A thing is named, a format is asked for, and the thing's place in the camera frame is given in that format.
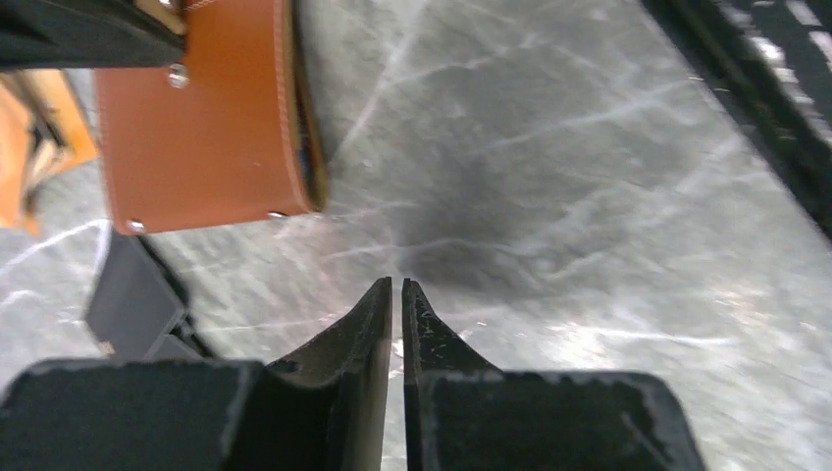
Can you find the brown leather card holder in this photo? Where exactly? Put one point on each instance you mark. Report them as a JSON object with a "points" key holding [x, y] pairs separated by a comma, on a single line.
{"points": [[225, 135]]}

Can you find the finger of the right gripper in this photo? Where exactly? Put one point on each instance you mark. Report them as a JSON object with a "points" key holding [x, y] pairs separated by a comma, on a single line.
{"points": [[71, 34]]}

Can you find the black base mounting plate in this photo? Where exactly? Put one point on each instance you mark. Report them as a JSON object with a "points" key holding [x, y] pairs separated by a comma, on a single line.
{"points": [[769, 64]]}

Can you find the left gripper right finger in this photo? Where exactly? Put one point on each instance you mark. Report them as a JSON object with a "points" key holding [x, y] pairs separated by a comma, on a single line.
{"points": [[464, 413]]}

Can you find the orange card stack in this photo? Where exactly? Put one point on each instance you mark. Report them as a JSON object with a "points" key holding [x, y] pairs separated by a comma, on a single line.
{"points": [[44, 132]]}

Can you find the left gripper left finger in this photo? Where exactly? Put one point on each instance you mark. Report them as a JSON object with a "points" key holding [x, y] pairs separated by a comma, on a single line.
{"points": [[320, 407]]}

